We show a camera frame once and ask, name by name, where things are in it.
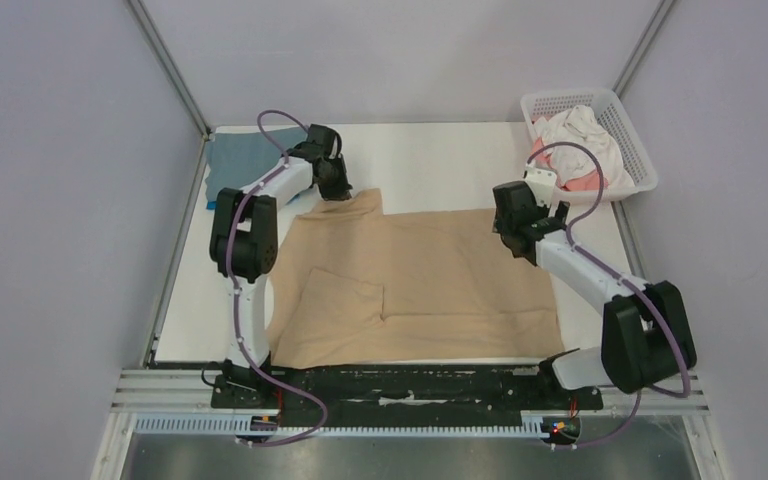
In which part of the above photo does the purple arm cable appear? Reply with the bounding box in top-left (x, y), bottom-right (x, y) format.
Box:
top-left (224, 109), bottom-right (330, 449)
top-left (526, 140), bottom-right (693, 452)

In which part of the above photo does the folded grey-blue t shirt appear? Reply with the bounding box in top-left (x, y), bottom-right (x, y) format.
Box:
top-left (205, 127), bottom-right (313, 204)

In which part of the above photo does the pink t shirt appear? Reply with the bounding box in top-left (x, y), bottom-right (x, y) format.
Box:
top-left (529, 115), bottom-right (611, 193)

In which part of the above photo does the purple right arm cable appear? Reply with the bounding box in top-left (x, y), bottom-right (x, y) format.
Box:
top-left (526, 140), bottom-right (693, 452)

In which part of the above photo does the beige t shirt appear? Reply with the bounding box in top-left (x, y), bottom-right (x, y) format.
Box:
top-left (267, 189), bottom-right (564, 369)

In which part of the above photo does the white plastic laundry basket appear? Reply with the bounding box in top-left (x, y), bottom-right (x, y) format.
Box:
top-left (520, 88), bottom-right (658, 206)

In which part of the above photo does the white slotted cable duct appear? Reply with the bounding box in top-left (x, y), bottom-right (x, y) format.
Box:
top-left (133, 410), bottom-right (561, 440)

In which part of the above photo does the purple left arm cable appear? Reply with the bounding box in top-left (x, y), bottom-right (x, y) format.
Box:
top-left (224, 109), bottom-right (330, 449)

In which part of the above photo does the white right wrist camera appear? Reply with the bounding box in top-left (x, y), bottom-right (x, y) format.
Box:
top-left (524, 166), bottom-right (557, 207)

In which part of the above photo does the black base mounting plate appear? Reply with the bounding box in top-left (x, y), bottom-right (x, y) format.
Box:
top-left (203, 364), bottom-right (604, 428)

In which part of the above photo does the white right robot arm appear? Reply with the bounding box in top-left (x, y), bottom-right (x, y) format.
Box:
top-left (493, 180), bottom-right (697, 408)

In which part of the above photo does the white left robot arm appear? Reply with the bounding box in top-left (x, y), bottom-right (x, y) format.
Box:
top-left (208, 124), bottom-right (352, 409)

